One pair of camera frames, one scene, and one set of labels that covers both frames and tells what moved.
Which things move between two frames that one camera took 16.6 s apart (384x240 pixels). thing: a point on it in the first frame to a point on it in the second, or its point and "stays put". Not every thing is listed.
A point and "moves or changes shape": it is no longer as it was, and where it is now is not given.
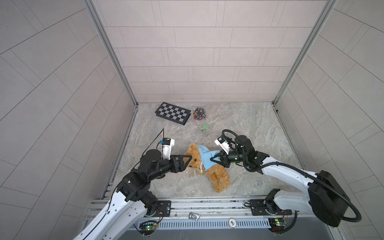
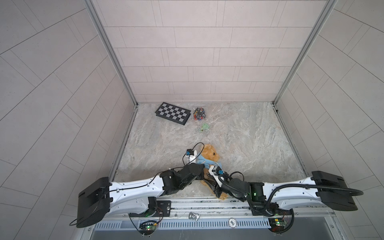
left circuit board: x=148 y=226 stays put
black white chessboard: x=173 y=113 stays put
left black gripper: x=178 y=163 to x=200 y=171
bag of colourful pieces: x=199 y=114 stays put
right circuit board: x=277 y=224 stays put
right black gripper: x=224 y=158 to x=216 y=190
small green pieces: x=205 y=126 stays put
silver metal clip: x=194 y=216 stays put
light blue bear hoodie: x=205 y=156 moves or changes shape
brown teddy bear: x=218 y=177 moves or changes shape
